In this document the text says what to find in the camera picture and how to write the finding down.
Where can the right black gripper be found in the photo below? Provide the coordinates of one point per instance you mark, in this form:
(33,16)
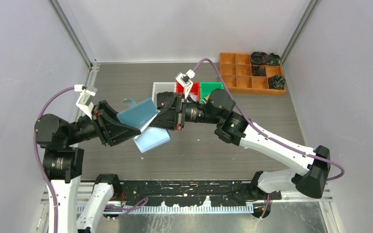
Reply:
(171,117)

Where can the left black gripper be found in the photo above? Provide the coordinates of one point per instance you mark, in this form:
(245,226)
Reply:
(115,130)

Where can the blue card holder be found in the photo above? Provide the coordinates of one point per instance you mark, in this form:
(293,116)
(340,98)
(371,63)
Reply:
(140,115)

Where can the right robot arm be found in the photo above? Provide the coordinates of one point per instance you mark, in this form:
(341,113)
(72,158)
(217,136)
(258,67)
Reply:
(307,170)

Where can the white plastic bin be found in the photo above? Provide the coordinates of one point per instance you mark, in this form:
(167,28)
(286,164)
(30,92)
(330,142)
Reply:
(159,87)

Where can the green plastic bin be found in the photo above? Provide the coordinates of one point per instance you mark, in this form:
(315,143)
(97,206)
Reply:
(207,87)

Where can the orange wooden compartment tray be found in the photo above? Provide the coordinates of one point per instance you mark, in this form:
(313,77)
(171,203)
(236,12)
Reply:
(235,69)

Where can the dark rolled sock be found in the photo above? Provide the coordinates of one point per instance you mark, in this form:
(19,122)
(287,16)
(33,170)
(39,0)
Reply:
(259,58)
(258,71)
(277,82)
(274,59)

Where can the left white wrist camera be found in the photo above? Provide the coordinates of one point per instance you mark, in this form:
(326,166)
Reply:
(84,101)

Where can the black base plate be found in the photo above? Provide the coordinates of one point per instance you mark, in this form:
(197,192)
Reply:
(184,193)

